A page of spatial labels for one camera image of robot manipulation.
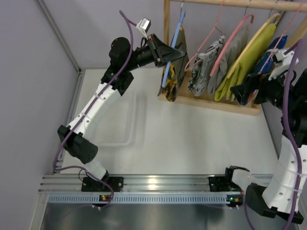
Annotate grey slotted cable duct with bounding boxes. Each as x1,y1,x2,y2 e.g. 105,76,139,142
48,193,242,205

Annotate blue white red trousers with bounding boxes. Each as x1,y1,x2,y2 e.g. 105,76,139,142
234,35,288,106

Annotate pink hanger under blue trousers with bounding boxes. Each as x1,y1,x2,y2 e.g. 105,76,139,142
253,3,304,74

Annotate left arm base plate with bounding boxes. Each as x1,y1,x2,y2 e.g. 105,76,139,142
81,176,124,192

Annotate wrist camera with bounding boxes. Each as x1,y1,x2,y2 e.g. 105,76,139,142
268,49,295,81
136,18,151,39

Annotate grey trousers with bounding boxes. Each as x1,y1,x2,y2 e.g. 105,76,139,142
207,24,249,95

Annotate pink wire hanger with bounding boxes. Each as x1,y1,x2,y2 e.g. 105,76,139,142
184,0,226,72

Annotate pink padded hanger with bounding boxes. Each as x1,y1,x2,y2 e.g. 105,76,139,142
210,13,254,77

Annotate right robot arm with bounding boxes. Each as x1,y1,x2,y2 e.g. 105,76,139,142
225,40,307,229

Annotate wooden clothes rack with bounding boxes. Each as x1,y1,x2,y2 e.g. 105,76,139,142
164,0,307,116

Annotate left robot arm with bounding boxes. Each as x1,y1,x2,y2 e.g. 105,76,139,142
58,34,184,182

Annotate wooden hanger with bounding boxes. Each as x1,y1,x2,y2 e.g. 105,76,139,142
224,12,282,79

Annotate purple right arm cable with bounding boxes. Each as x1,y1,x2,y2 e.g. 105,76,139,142
242,39,305,228

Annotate clear plastic basket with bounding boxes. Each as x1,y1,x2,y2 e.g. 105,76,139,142
94,90,137,147

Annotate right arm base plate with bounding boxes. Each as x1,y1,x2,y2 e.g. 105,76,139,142
208,176,241,192

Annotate aluminium rail base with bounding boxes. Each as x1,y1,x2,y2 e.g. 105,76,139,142
38,173,222,193

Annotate light blue hanger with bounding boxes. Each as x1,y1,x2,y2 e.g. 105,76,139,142
161,10,186,88

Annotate white black printed trousers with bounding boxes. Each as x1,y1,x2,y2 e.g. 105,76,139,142
188,35,225,97

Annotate lime green trousers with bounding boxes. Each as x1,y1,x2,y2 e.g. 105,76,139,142
214,23,276,101

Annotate camouflage trousers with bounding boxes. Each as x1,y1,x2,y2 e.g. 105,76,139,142
157,26,189,102

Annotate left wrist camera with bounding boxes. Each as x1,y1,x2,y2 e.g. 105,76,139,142
136,18,151,39

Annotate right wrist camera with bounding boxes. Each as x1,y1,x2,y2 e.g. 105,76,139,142
268,49,295,81

